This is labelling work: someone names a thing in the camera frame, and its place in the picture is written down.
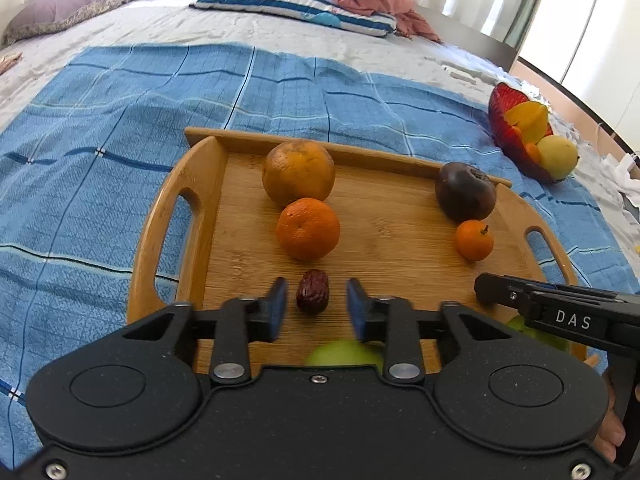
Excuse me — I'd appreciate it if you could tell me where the green apple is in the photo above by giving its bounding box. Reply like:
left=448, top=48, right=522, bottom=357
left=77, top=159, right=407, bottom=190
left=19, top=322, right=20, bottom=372
left=506, top=314, right=570, bottom=352
left=304, top=339, right=385, bottom=374

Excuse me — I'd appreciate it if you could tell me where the small orange mandarin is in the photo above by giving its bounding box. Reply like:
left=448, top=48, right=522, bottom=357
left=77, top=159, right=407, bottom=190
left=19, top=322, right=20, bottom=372
left=454, top=220, right=495, bottom=262

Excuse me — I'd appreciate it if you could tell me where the dark purple mangosteen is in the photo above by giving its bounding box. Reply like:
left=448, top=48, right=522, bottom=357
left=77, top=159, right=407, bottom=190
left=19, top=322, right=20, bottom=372
left=435, top=162, right=497, bottom=223

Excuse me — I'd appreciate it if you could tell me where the large pale orange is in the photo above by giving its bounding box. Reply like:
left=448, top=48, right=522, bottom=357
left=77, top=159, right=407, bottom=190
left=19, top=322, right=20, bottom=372
left=262, top=139, right=335, bottom=207

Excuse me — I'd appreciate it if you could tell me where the person right hand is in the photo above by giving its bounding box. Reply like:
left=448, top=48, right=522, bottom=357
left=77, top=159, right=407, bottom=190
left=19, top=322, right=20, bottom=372
left=593, top=370, right=626, bottom=463

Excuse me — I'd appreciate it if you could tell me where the wooden serving tray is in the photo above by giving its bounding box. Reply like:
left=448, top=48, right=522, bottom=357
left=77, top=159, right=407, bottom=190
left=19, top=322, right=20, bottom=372
left=127, top=127, right=576, bottom=368

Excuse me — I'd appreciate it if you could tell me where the white crumpled cloth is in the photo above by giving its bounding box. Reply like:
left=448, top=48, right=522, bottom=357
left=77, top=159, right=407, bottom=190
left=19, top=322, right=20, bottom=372
left=601, top=154, right=640, bottom=208

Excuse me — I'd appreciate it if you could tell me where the grey bed sheet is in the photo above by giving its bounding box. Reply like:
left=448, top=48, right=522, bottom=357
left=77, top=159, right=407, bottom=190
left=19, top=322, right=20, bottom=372
left=1, top=0, right=639, bottom=268

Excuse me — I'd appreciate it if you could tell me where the small orange in bowl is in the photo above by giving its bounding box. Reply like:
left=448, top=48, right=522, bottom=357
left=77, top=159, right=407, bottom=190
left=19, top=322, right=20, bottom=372
left=524, top=143, right=541, bottom=166

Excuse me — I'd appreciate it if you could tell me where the yellow mango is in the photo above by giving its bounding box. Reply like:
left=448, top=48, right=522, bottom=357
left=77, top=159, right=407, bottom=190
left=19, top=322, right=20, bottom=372
left=537, top=136, right=579, bottom=181

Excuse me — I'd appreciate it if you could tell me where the yellow starfruit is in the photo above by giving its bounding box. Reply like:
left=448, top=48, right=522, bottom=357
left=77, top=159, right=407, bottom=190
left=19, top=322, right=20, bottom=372
left=504, top=101, right=548, bottom=144

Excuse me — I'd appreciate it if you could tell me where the red fruit bowl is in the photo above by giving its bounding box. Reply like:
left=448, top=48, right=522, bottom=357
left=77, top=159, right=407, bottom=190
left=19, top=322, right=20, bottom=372
left=488, top=82, right=558, bottom=184

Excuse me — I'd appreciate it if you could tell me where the blue checked blanket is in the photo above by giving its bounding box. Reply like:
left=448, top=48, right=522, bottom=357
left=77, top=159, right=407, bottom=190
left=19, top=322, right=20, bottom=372
left=1, top=44, right=639, bottom=467

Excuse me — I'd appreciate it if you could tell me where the blue white striped pillow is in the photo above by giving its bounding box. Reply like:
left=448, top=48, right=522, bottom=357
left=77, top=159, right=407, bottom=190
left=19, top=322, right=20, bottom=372
left=189, top=0, right=397, bottom=37

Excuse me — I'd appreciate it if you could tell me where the purple pillow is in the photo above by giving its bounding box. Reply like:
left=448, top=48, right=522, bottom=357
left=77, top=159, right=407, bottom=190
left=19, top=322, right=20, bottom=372
left=1, top=0, right=132, bottom=47

